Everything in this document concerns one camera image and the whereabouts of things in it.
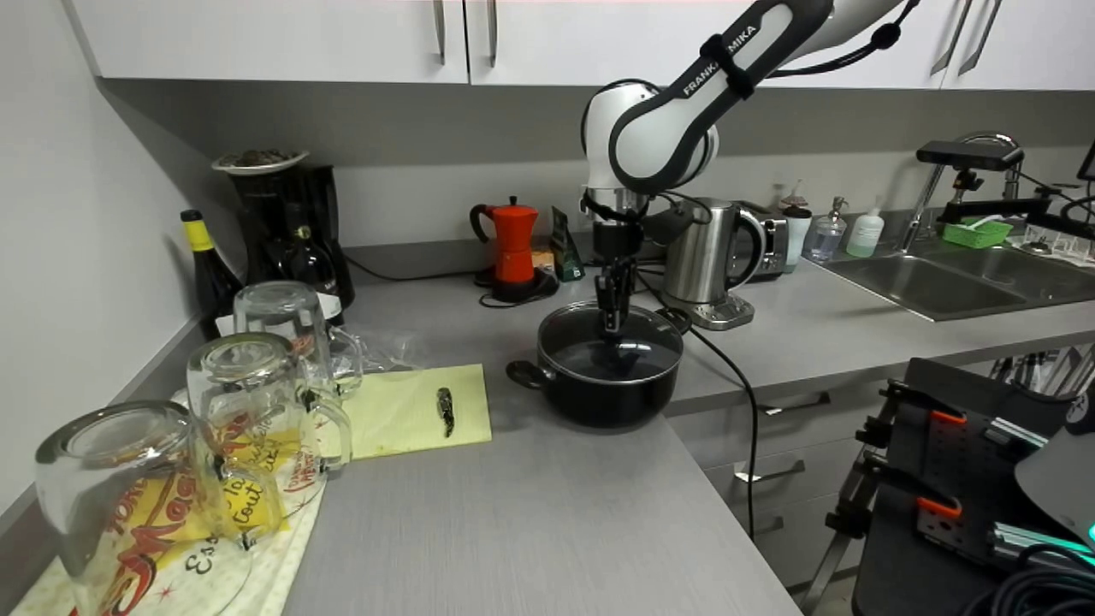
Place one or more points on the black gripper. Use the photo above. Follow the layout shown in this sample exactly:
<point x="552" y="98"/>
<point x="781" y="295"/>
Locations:
<point x="614" y="252"/>

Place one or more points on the glass pot lid black knob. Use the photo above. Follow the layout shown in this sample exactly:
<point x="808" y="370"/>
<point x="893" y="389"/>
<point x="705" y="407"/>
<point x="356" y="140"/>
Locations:
<point x="643" y="349"/>

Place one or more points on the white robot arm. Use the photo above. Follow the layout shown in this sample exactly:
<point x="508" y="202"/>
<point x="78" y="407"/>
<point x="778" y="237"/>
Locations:
<point x="643" y="139"/>

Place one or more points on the black cooking pot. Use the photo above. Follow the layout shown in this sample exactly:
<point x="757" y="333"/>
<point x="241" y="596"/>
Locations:
<point x="595" y="402"/>

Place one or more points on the red moka pot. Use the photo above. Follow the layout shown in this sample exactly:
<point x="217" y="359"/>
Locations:
<point x="512" y="234"/>

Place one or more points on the stainless steel electric kettle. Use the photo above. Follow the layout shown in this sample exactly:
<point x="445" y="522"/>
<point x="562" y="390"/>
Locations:
<point x="700" y="262"/>

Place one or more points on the stainless steel toaster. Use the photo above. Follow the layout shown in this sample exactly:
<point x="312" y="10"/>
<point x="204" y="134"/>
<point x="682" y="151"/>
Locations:
<point x="778" y="227"/>

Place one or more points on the white soap bottle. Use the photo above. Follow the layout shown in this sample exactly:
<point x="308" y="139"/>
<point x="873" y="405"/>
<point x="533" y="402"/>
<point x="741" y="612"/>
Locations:
<point x="863" y="237"/>

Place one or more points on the upturned glass mug far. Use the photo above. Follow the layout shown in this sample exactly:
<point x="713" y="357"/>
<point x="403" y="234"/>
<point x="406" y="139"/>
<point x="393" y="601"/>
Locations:
<point x="308" y="324"/>

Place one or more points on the upturned glass mug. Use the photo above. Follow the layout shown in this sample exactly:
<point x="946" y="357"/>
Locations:
<point x="308" y="324"/>
<point x="132" y="490"/>
<point x="276" y="435"/>

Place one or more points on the black drip coffee maker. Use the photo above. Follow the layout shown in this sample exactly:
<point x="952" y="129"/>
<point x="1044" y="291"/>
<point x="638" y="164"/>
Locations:
<point x="289" y="221"/>

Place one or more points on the black orange clamp upper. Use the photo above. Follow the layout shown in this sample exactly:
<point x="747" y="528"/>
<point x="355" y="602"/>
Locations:
<point x="916" y="435"/>

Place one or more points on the black orange clamp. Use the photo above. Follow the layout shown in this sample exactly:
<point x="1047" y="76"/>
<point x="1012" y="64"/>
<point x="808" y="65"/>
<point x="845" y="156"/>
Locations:
<point x="916" y="435"/>
<point x="881" y="488"/>

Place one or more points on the stainless steel sink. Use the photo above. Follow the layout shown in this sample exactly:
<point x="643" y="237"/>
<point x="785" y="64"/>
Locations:
<point x="948" y="284"/>

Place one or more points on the upturned glass mug middle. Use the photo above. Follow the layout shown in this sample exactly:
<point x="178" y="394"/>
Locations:
<point x="276" y="435"/>

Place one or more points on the green sponge holder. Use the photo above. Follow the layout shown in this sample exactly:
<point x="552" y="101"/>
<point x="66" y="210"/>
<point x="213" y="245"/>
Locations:
<point x="977" y="234"/>

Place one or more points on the dark wine bottle yellow cap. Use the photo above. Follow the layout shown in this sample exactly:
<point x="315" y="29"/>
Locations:
<point x="213" y="281"/>

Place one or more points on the black orange clamp lower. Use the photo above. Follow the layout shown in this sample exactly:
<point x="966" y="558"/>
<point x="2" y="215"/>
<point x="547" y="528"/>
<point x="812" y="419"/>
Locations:
<point x="881" y="488"/>

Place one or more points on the black perforated mounting board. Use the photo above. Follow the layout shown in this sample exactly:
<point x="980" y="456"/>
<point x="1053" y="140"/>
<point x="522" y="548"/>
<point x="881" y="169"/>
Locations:
<point x="946" y="567"/>

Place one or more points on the yellow printed dish towel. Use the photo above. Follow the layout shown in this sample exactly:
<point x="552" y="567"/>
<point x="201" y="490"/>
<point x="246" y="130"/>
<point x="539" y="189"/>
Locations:
<point x="210" y="584"/>

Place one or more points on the upturned glass mug near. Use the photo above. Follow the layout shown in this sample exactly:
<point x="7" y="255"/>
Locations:
<point x="132" y="490"/>

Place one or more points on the camera on black stand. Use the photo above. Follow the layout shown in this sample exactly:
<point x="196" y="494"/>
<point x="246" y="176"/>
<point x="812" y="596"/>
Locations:
<point x="969" y="157"/>

